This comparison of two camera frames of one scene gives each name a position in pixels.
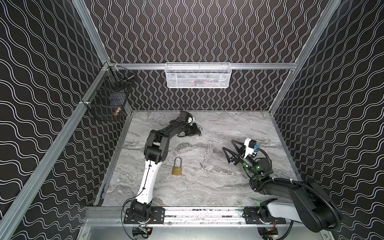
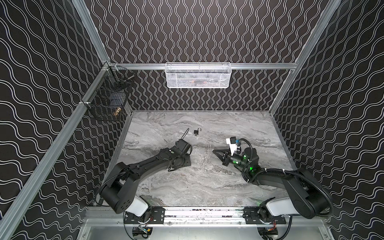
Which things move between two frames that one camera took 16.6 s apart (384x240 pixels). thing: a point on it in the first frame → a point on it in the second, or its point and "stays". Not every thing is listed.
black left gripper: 186,126 → 179,162
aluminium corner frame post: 83,11 stays
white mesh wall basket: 198,75 stays
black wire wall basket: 107,98 stays
